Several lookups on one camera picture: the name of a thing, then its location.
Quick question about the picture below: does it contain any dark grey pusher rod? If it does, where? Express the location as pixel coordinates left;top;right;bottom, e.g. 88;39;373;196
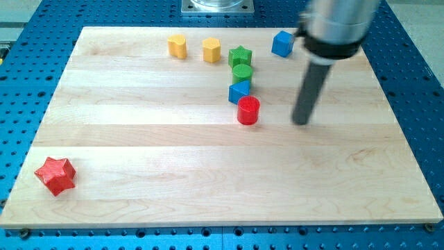
292;62;331;125

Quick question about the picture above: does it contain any wooden board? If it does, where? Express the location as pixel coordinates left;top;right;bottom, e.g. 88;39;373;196
1;26;443;228

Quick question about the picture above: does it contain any green cylinder block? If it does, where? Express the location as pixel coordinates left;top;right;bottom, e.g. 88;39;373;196
232;64;253;83

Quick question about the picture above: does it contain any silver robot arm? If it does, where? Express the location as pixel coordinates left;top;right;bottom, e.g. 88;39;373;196
295;0;379;66

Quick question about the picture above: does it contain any blue triangle block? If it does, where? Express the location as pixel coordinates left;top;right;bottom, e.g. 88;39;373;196
228;80;250;104

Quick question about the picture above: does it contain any green star block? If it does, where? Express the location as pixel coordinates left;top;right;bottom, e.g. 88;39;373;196
228;45;253;68

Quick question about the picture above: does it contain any yellow hexagon block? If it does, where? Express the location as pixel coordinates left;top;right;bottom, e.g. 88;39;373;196
203;37;221;63

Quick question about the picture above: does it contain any red cylinder block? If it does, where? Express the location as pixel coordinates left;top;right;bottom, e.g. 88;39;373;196
237;96;260;125

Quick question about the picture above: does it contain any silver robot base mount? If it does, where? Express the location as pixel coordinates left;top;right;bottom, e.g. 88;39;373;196
181;0;255;14

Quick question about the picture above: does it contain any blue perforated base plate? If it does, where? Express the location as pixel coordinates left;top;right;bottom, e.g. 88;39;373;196
1;1;443;249

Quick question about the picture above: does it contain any red star block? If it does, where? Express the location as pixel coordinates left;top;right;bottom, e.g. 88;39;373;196
34;157;76;197

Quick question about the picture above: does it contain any blue cube block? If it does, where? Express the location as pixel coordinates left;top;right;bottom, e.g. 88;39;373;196
271;31;295;58

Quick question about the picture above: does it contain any yellow heart block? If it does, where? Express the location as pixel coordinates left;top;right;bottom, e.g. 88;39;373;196
167;34;187;59

